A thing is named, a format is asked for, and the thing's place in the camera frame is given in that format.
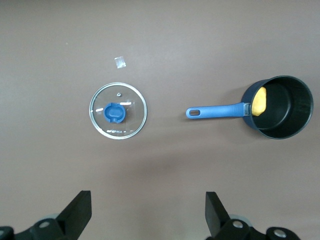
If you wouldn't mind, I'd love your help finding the glass lid with blue knob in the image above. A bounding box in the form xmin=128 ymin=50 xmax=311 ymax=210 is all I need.
xmin=89 ymin=82 xmax=148 ymax=139

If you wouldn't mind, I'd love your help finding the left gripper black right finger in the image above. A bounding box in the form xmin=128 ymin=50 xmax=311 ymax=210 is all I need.
xmin=205 ymin=191 xmax=301 ymax=240

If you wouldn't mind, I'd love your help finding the small clear tape piece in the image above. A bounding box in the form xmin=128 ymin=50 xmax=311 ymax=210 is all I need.
xmin=114 ymin=56 xmax=127 ymax=69

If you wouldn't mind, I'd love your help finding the blue saucepan with handle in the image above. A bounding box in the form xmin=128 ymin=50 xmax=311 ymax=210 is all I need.
xmin=185 ymin=75 xmax=314 ymax=140

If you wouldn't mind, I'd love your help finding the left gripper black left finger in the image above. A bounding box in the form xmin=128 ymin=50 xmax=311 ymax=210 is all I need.
xmin=0 ymin=190 xmax=92 ymax=240

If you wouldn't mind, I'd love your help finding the yellow potato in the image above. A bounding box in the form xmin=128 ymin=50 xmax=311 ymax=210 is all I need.
xmin=251 ymin=86 xmax=268 ymax=117

